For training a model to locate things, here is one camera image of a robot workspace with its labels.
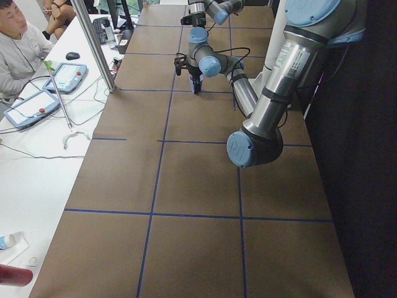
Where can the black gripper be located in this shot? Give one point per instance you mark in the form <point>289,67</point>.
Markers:
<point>196,20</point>
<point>195,73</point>

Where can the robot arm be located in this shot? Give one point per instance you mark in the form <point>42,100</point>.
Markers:
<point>219,11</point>
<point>301,30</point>

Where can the blue ribbed plastic cup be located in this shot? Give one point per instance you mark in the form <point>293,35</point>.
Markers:
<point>191,83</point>

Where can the white mounting pillar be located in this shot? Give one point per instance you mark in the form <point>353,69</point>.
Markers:
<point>276,41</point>

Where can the clear water bottle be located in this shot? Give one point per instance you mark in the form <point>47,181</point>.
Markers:
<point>109,34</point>

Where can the black keyboard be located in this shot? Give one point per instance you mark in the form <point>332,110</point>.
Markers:
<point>99,30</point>

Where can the far teach pendant tablet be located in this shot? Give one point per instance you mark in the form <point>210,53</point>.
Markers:
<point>67,76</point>

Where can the teach pendant tablet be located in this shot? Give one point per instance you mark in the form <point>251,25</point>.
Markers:
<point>32,110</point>
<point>67,76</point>

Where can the black computer mouse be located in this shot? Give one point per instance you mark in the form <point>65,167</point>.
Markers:
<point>72,56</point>

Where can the reacher grabber tool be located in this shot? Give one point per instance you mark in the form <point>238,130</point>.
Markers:
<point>73,131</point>

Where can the seated person black shoes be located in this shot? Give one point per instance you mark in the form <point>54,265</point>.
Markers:
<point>60,13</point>

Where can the near teach pendant tablet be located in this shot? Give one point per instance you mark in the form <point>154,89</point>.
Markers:
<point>32,110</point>

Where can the seated person white shirt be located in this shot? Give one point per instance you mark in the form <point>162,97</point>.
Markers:
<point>23,48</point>

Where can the white blue tube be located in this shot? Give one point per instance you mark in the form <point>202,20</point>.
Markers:
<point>14,241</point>

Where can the red cylinder bottle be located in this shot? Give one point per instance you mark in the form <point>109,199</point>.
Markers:
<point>14,276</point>

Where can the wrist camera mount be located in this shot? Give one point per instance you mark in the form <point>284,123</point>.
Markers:
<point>186,20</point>
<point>180,63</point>

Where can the aluminium frame post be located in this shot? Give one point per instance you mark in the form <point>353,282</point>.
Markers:
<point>86,25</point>

